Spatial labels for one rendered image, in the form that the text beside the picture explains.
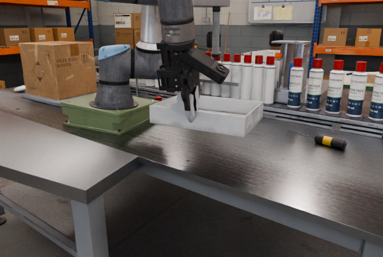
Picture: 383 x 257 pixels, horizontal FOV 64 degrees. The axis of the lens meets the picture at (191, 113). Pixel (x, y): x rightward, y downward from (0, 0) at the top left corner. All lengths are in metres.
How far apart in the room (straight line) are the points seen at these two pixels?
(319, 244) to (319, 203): 0.92
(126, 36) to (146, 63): 4.09
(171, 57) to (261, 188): 0.38
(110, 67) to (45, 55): 0.57
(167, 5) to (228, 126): 0.32
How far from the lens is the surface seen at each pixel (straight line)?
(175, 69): 0.72
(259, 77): 1.35
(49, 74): 1.67
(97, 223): 0.91
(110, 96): 1.18
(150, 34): 1.15
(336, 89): 1.27
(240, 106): 0.94
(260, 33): 5.88
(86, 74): 1.73
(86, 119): 1.22
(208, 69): 0.70
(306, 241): 1.67
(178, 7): 0.67
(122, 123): 1.14
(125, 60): 1.17
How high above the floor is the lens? 1.21
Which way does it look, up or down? 16 degrees down
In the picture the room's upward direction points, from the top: straight up
